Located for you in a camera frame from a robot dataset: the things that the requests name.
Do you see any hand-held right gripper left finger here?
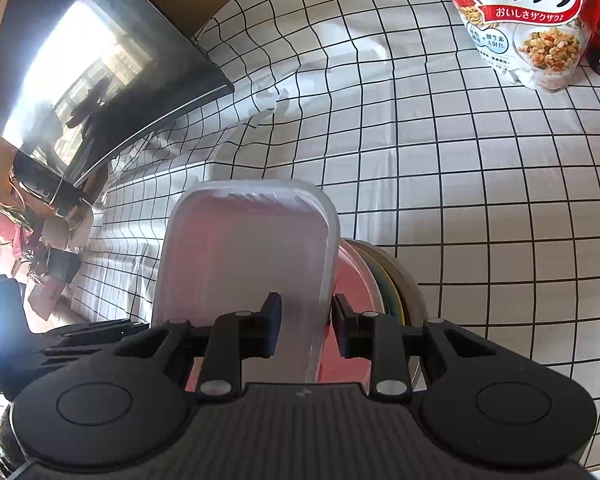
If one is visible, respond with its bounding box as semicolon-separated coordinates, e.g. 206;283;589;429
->
130;291;283;397

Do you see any white yellow-rimmed bowl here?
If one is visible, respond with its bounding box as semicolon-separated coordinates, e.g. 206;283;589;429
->
360;242;405;326

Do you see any black computer monitor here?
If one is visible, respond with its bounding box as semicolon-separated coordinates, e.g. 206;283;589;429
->
0;0;236;208

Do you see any white checkered tablecloth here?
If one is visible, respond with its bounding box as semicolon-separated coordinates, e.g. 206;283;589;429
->
25;0;600;472

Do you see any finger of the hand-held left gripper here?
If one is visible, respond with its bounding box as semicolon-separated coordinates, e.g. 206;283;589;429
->
32;319;153;363

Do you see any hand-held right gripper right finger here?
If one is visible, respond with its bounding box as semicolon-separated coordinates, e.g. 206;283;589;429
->
331;294;481;395

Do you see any white paper bowl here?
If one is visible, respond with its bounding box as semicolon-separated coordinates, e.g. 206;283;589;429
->
316;237;381;386

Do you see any red cereal bag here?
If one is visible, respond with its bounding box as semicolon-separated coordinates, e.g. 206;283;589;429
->
427;0;600;93

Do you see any red white rectangular container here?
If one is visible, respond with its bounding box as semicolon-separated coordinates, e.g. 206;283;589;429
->
152;178;342;386

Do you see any pink brown clutter pile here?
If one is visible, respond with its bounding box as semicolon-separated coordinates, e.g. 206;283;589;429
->
0;195;101;321

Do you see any blue ceramic bowl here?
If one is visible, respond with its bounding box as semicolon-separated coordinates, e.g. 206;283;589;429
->
352;241;390;318

